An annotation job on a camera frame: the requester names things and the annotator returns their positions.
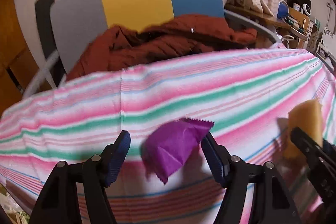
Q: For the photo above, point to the wooden cabinet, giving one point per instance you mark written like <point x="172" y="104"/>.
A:
<point x="18" y="66"/>

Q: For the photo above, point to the wooden side table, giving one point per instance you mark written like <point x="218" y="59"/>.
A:
<point x="261" y="22"/>

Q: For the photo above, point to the grey yellow blue chair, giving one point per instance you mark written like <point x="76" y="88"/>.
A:
<point x="66" y="27"/>

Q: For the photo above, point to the pink striped tablecloth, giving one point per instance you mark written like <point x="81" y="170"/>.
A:
<point x="246" y="93"/>

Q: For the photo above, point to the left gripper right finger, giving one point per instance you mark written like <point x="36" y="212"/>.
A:
<point x="217" y="158"/>

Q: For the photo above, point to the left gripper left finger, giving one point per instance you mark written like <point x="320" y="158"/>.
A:
<point x="113" y="157"/>

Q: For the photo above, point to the blue folding chair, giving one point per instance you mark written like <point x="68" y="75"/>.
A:
<point x="283" y="9"/>

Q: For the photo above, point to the purple snack packet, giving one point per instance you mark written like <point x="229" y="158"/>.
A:
<point x="167" y="149"/>

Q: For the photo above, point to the yellow sponge block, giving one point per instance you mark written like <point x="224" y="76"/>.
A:
<point x="308" y="117"/>

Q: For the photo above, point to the dark red jacket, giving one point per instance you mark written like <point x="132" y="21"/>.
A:
<point x="120" y="47"/>

